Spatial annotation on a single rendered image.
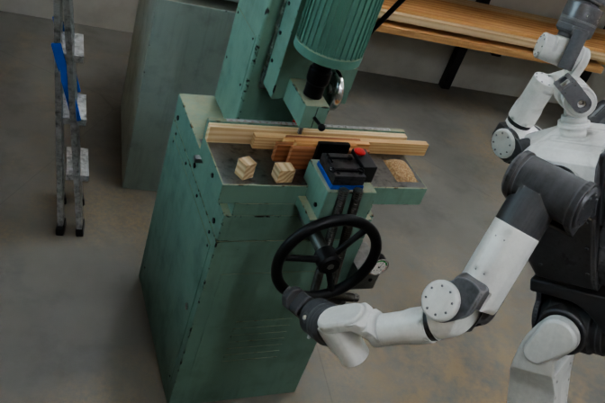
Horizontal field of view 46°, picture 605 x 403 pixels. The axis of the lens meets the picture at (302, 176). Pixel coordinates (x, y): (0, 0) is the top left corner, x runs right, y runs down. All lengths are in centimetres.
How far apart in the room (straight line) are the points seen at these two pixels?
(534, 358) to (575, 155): 50
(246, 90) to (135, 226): 109
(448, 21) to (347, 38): 251
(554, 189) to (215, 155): 87
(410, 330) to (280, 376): 107
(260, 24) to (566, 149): 88
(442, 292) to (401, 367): 144
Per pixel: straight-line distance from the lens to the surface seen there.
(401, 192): 198
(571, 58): 181
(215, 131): 186
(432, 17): 414
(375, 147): 205
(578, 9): 183
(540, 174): 136
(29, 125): 341
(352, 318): 146
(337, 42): 172
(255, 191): 179
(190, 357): 221
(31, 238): 284
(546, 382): 177
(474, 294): 134
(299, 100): 186
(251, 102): 205
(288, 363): 239
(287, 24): 188
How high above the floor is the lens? 193
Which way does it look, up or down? 34 degrees down
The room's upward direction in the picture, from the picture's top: 20 degrees clockwise
